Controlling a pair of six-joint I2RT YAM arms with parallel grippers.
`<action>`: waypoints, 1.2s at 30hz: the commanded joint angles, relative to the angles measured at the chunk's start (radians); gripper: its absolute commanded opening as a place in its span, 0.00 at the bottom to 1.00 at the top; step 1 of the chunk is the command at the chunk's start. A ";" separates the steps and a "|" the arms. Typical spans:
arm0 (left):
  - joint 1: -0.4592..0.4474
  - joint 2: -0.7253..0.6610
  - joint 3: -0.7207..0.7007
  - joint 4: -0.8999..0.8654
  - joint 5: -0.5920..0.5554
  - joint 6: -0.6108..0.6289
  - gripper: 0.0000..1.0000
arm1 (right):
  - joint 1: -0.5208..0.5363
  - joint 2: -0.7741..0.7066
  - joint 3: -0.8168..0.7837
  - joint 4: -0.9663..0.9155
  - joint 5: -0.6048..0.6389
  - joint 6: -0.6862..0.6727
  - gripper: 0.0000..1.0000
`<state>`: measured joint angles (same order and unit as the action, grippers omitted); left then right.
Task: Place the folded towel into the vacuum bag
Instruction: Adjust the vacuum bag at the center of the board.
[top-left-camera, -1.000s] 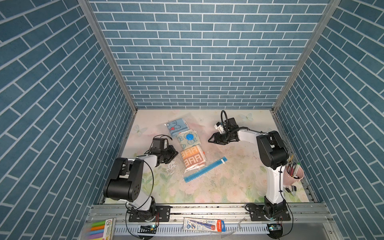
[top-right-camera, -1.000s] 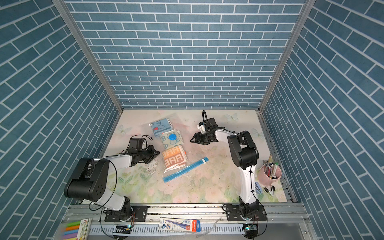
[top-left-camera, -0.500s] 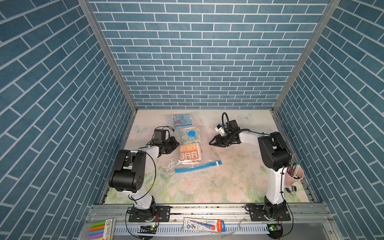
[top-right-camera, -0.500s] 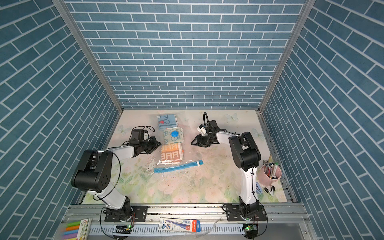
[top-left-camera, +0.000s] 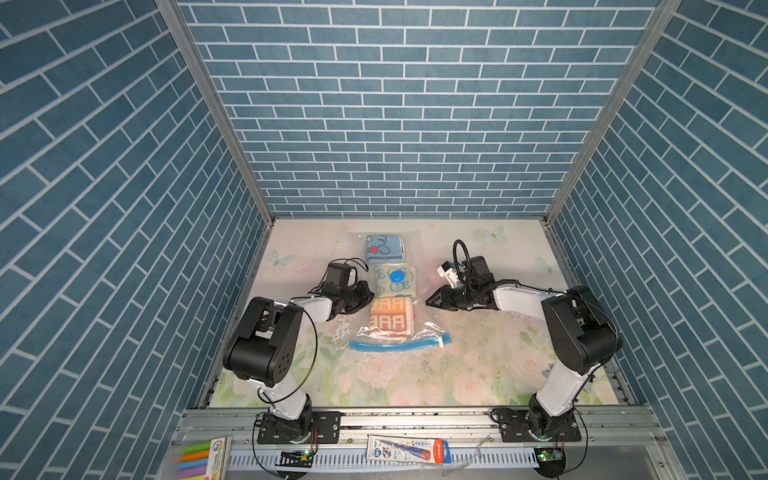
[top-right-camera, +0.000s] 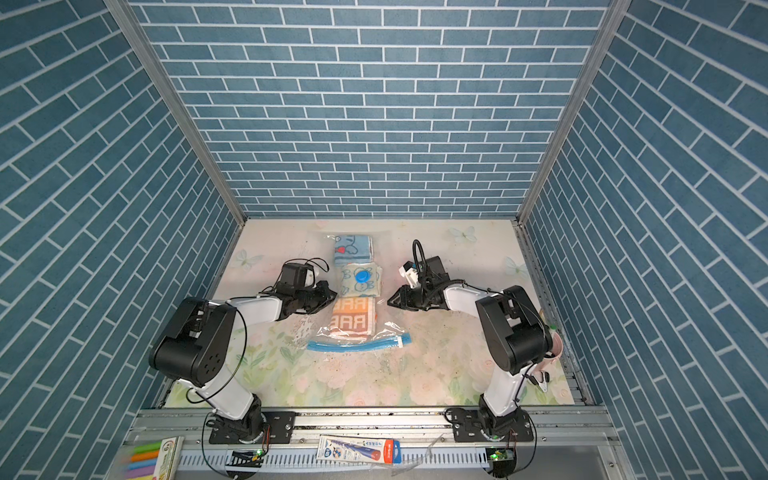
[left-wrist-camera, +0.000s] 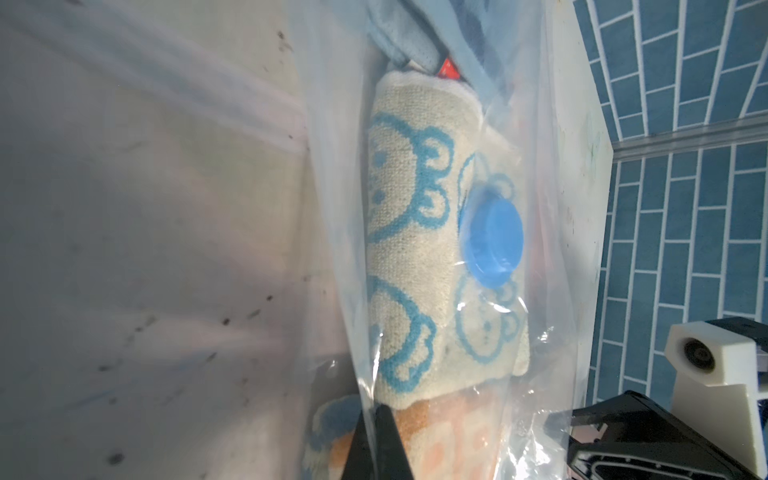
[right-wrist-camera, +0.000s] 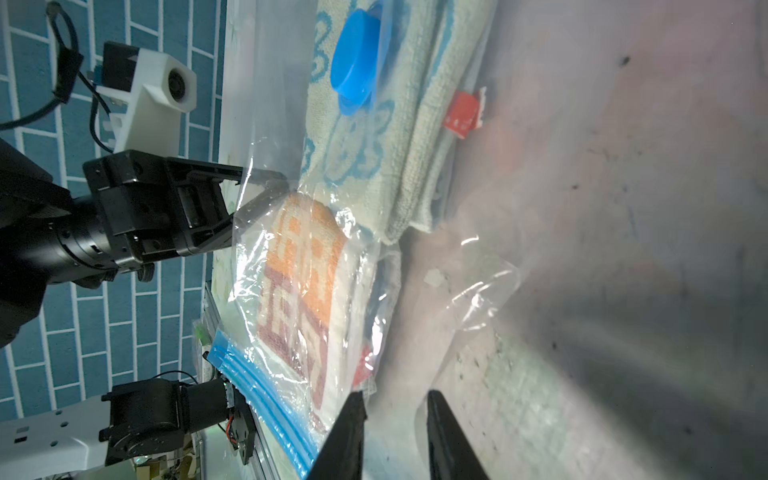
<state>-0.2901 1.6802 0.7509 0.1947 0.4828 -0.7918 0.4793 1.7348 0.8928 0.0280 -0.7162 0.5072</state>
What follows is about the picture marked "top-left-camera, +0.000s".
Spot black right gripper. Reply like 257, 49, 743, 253
425, 286, 477, 312

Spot clear vacuum bag blue zip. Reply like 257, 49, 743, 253
349, 227, 452, 354

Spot blue cartoon towel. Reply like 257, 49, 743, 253
366, 234, 406, 266

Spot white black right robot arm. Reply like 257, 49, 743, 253
426, 256, 622, 439

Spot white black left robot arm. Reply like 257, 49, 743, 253
222, 257, 374, 440

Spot red blue toothbrush package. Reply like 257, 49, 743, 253
366, 435, 453, 466

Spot coloured marker pack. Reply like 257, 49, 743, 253
171, 436, 232, 480

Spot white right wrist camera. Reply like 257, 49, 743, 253
437, 261, 460, 288

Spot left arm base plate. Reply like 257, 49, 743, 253
255, 411, 342, 445

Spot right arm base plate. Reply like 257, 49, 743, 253
488, 407, 582, 443

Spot aluminium mounting rail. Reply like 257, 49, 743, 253
173, 404, 667, 448

